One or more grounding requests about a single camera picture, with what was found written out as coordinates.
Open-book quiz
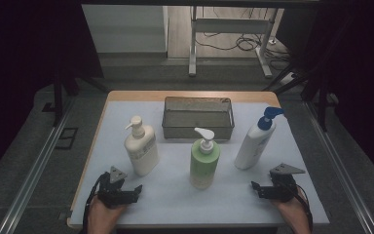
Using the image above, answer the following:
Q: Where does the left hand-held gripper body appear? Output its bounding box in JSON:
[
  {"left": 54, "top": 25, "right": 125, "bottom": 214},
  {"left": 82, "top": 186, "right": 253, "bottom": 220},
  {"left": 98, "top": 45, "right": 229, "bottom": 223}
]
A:
[{"left": 96, "top": 166, "right": 136, "bottom": 210}]

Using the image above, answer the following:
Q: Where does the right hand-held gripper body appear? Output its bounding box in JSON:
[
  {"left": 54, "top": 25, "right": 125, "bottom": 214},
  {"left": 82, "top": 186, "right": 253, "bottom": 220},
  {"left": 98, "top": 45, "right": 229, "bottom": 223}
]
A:
[{"left": 259, "top": 163, "right": 307, "bottom": 203}]

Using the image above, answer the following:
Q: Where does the white bottle with blue pump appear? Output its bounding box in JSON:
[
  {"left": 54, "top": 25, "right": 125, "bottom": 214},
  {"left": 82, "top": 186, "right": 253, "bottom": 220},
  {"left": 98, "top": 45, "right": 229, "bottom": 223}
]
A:
[{"left": 233, "top": 106, "right": 286, "bottom": 171}]

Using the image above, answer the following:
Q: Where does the green pump bottle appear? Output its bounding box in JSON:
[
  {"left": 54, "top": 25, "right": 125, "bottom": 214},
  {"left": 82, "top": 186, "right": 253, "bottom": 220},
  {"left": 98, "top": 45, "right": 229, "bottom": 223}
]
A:
[{"left": 189, "top": 127, "right": 221, "bottom": 191}]

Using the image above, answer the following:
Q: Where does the metal mesh basket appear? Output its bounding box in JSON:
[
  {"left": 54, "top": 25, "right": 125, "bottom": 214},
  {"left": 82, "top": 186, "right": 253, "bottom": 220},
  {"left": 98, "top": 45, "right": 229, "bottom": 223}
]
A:
[{"left": 161, "top": 96, "right": 236, "bottom": 141}]

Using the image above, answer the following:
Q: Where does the person's right hand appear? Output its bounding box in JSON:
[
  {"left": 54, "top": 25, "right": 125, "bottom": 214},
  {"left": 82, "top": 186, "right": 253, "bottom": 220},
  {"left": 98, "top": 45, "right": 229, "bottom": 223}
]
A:
[{"left": 270, "top": 188, "right": 310, "bottom": 226}]

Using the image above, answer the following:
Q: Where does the person's left hand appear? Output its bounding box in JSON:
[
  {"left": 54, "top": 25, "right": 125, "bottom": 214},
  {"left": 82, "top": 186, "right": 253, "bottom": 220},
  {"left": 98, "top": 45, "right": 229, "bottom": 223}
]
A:
[{"left": 87, "top": 195, "right": 129, "bottom": 230}]

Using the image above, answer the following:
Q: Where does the cream pump bottle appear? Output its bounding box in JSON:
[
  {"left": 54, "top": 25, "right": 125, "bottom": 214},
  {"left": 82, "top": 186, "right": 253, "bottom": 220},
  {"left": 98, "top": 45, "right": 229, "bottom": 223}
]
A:
[{"left": 124, "top": 115, "right": 161, "bottom": 177}]

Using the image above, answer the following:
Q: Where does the pale blue table mat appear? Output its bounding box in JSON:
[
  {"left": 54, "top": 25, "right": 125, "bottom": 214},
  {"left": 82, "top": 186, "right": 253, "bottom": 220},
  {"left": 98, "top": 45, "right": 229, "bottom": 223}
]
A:
[{"left": 68, "top": 100, "right": 331, "bottom": 227}]

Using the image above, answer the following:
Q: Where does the black metal stand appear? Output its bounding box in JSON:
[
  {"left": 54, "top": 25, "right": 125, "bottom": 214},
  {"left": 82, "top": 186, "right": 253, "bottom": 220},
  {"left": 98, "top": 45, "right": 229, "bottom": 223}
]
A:
[
  {"left": 262, "top": 19, "right": 336, "bottom": 133},
  {"left": 52, "top": 58, "right": 111, "bottom": 129}
]

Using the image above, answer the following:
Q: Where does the white power strip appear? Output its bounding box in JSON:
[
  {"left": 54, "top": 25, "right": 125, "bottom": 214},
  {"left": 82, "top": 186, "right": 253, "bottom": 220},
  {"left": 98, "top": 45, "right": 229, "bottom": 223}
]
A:
[{"left": 278, "top": 72, "right": 297, "bottom": 87}]

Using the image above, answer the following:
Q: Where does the dark curtain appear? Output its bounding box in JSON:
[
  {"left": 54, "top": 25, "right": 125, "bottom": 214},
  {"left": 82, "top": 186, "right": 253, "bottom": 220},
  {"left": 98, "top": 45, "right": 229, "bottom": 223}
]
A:
[
  {"left": 275, "top": 0, "right": 374, "bottom": 190},
  {"left": 0, "top": 0, "right": 104, "bottom": 187}
]

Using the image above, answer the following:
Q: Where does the white cabinet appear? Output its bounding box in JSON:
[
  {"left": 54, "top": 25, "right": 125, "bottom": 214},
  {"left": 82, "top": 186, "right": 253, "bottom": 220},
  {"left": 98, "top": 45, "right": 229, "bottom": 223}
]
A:
[{"left": 81, "top": 4, "right": 169, "bottom": 55}]

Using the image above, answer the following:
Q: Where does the left hand-held gripper cable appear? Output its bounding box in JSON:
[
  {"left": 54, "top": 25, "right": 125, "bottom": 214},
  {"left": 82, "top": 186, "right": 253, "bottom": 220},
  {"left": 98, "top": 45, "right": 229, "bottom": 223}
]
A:
[{"left": 82, "top": 172, "right": 110, "bottom": 234}]

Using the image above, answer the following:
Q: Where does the aluminium floor rail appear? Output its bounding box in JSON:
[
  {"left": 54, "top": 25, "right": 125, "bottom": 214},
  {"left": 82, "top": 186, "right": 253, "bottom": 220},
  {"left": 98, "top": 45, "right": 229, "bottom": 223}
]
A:
[
  {"left": 303, "top": 100, "right": 374, "bottom": 234},
  {"left": 0, "top": 97, "right": 76, "bottom": 234}
]

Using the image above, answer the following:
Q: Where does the tangle of black floor cables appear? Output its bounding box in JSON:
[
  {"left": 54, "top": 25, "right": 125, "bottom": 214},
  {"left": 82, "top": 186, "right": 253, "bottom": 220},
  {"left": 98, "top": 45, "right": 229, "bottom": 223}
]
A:
[{"left": 194, "top": 8, "right": 291, "bottom": 71}]

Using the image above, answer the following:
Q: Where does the white desk frame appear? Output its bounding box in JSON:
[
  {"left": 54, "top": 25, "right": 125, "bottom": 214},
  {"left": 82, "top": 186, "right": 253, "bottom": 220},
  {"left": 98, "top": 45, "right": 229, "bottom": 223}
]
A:
[{"left": 188, "top": 6, "right": 274, "bottom": 79}]

